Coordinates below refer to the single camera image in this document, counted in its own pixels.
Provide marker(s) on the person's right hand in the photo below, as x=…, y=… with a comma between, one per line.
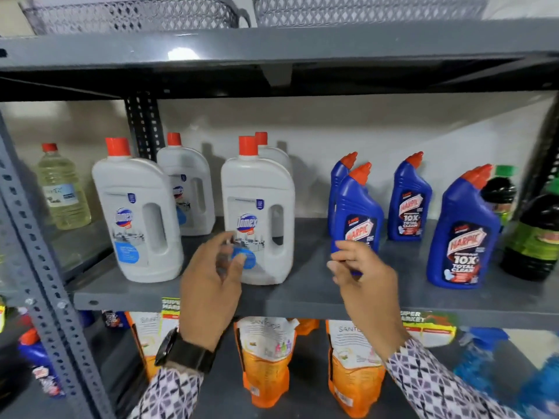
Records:
x=371, y=296

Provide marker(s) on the person's left hand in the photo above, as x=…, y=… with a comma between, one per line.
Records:
x=207, y=301

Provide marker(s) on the person's left thumb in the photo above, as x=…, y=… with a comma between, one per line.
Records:
x=236, y=269

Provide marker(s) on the person's right thumb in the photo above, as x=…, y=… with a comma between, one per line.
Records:
x=338, y=271

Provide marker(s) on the person's left forearm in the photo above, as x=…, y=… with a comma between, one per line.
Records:
x=168, y=394

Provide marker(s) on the person's right forearm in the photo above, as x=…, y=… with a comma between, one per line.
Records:
x=436, y=388

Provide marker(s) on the orange white refill pouch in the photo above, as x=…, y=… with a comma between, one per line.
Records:
x=264, y=366
x=307, y=326
x=146, y=335
x=353, y=375

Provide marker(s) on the green red shelf label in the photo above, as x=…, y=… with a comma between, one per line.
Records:
x=170, y=306
x=430, y=329

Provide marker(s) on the white cleaner bottle red cap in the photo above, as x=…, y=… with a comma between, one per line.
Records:
x=277, y=154
x=187, y=170
x=131, y=187
x=257, y=187

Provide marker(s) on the black wrist watch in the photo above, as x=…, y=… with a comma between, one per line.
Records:
x=187, y=353

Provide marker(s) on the dark bottle green cap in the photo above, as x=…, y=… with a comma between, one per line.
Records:
x=535, y=231
x=500, y=191

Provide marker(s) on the yellow liquid bottle red cap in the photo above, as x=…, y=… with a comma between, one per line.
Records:
x=63, y=191

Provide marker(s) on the grey metal shelving rack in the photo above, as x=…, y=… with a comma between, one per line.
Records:
x=305, y=44

